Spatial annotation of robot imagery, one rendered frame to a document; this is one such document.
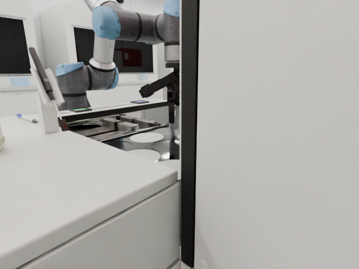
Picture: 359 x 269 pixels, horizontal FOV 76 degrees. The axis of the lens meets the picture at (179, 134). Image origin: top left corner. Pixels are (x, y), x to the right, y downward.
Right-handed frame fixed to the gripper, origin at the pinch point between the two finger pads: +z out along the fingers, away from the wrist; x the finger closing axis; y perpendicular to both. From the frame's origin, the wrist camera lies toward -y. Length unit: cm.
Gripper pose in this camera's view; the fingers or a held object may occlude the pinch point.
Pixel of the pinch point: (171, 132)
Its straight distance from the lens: 69.0
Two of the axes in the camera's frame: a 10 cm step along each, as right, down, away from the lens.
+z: 0.0, 9.6, 2.7
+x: -0.1, -2.7, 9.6
